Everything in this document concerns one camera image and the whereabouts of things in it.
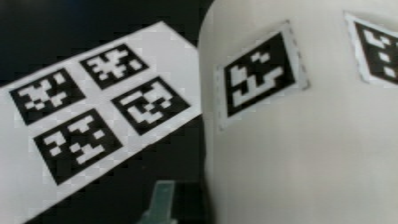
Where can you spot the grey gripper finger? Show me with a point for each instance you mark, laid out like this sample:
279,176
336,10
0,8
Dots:
158,212

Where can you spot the white lamp shade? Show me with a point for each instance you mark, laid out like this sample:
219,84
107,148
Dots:
299,85

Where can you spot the white paper marker sheet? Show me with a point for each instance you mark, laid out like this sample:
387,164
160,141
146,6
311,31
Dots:
85,112

